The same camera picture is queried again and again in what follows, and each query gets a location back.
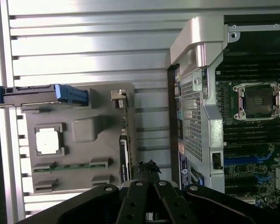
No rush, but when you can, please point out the grey parts rack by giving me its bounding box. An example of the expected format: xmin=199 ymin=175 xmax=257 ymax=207
xmin=21 ymin=83 xmax=139 ymax=194

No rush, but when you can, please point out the green ram stick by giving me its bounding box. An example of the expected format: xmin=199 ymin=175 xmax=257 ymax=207
xmin=34 ymin=163 xmax=107 ymax=171

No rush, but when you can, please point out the blue expansion slot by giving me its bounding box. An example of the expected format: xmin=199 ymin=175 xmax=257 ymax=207
xmin=224 ymin=155 xmax=261 ymax=164

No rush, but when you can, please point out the green motherboard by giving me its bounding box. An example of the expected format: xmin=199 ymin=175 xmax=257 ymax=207
xmin=216 ymin=66 xmax=280 ymax=208

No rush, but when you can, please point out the open dark pc case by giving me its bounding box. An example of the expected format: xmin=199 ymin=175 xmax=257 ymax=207
xmin=167 ymin=15 xmax=280 ymax=210

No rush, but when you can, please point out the silver cpu chip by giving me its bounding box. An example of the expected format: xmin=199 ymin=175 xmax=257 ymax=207
xmin=35 ymin=127 xmax=59 ymax=155

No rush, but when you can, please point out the hard disk with blue carrier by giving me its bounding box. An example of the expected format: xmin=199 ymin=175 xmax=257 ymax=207
xmin=0 ymin=84 xmax=88 ymax=109

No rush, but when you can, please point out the cpu socket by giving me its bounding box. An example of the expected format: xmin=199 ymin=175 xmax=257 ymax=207
xmin=232 ymin=83 xmax=280 ymax=121

